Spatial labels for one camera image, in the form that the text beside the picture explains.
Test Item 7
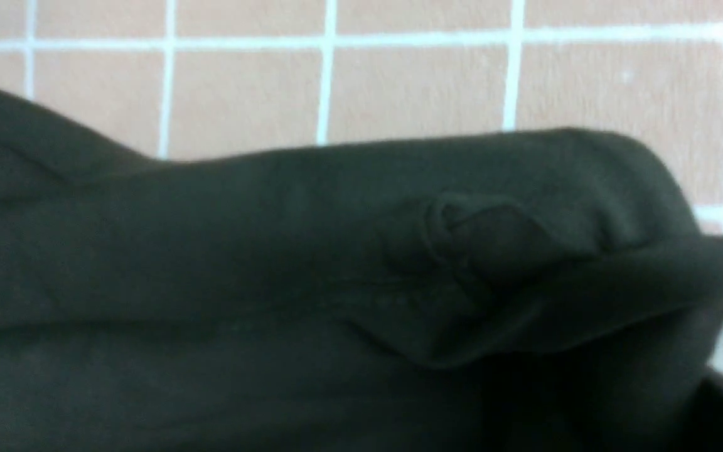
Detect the dark gray long-sleeve top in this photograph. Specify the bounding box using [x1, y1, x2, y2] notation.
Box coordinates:
[0, 90, 723, 451]

